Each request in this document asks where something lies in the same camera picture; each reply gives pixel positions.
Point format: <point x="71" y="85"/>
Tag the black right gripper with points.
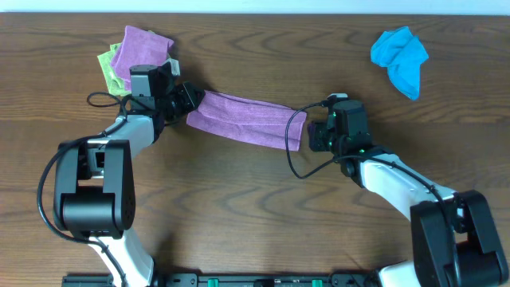
<point x="316" y="131"/>

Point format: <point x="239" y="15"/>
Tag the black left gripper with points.
<point x="191" y="98"/>

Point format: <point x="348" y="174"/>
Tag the purple microfiber cloth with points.
<point x="249" y="121"/>

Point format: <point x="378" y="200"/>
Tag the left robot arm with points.
<point x="94" y="195"/>

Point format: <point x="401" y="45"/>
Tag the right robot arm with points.
<point x="454" y="236"/>

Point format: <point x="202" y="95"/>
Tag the folded purple cloth on stack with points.
<point x="139" y="47"/>

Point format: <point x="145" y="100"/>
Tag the folded green cloth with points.
<point x="114" y="84"/>

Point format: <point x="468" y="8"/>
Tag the crumpled blue cloth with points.
<point x="402" y="54"/>

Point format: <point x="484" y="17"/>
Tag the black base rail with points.
<point x="225" y="280"/>

